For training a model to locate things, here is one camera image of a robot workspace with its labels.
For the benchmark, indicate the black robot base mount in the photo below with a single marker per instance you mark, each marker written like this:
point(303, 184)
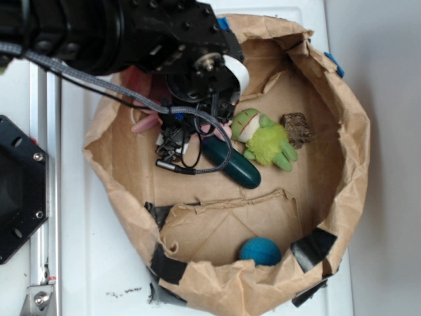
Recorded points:
point(23, 188)

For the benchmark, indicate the pink plush bunny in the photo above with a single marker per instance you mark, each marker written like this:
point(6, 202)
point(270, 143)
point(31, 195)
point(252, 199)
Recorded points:
point(151, 86)

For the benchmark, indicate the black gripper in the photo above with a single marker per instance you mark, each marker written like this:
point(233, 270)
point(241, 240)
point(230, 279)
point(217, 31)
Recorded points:
point(190, 115)

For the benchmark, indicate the white plastic tray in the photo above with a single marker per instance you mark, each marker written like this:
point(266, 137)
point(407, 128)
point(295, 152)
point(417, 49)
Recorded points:
point(101, 272)

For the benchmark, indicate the green plush frog doll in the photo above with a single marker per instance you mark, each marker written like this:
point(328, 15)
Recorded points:
point(266, 142)

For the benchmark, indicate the brown rough block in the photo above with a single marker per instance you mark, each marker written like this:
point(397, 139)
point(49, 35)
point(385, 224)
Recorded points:
point(298, 129)

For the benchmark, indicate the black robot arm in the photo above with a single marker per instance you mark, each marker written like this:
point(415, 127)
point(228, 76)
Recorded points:
point(82, 41)

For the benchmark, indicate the blue felt ball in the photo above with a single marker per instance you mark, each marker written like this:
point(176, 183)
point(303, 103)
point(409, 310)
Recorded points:
point(261, 250)

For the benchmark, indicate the brown paper bag bin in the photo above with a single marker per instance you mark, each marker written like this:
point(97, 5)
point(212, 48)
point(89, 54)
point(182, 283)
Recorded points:
point(189, 230)

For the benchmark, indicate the aluminium extrusion rail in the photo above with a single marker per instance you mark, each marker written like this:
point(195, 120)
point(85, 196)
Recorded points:
point(44, 293)

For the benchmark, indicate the dark green oblong toy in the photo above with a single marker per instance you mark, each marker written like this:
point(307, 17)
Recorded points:
point(239, 169)

